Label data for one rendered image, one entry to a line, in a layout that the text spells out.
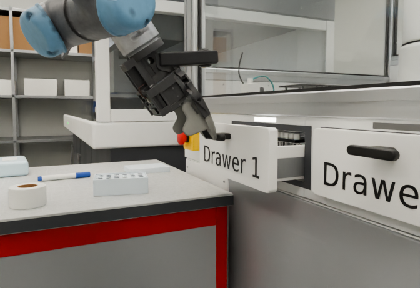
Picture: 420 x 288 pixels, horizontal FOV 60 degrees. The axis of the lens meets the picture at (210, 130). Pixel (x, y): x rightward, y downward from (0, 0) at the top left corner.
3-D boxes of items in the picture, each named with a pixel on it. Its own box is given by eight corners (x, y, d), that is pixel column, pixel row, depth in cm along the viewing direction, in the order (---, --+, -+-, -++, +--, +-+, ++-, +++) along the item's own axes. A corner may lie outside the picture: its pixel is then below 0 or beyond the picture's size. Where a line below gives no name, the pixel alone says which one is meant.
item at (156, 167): (129, 174, 109) (129, 169, 109) (124, 170, 117) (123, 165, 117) (170, 171, 115) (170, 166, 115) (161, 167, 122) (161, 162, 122)
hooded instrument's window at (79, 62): (94, 122, 141) (92, 2, 138) (65, 114, 302) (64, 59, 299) (322, 118, 189) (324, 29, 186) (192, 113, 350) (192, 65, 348)
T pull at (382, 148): (394, 162, 43) (394, 150, 43) (345, 154, 50) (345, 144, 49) (414, 160, 44) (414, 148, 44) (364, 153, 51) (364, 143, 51)
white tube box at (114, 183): (93, 196, 83) (92, 180, 82) (95, 188, 91) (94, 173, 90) (148, 193, 86) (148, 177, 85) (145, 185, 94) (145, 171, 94)
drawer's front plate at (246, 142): (268, 193, 61) (269, 128, 60) (199, 167, 87) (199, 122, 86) (277, 193, 61) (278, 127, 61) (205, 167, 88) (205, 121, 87)
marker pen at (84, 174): (38, 182, 98) (37, 176, 98) (37, 181, 100) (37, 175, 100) (90, 177, 105) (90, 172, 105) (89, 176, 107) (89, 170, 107)
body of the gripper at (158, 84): (153, 119, 70) (116, 65, 67) (187, 94, 73) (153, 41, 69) (165, 120, 63) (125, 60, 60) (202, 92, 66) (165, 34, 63)
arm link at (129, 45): (140, 20, 68) (153, 10, 61) (154, 42, 70) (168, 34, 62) (107, 41, 66) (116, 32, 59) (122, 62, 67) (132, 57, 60)
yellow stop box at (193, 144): (190, 151, 102) (190, 125, 101) (181, 148, 108) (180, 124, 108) (207, 150, 104) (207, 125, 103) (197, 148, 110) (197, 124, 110)
